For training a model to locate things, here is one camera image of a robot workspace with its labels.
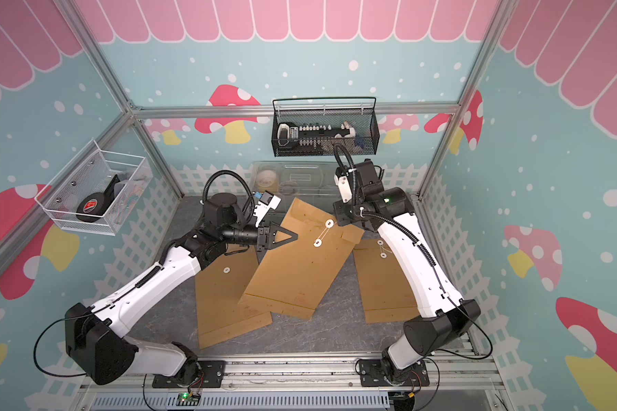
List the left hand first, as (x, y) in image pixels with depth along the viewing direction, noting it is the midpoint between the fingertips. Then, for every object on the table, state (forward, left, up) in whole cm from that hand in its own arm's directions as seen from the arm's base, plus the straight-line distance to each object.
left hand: (294, 242), depth 66 cm
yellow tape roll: (+39, +15, -14) cm, 44 cm away
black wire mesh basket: (+49, -23, 0) cm, 54 cm away
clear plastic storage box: (+36, -2, -11) cm, 37 cm away
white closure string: (+15, -32, -31) cm, 47 cm away
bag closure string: (+5, -9, +2) cm, 10 cm away
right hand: (+12, -13, 0) cm, 18 cm away
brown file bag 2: (+1, -31, -33) cm, 45 cm away
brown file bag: (-7, +1, -6) cm, 10 cm away
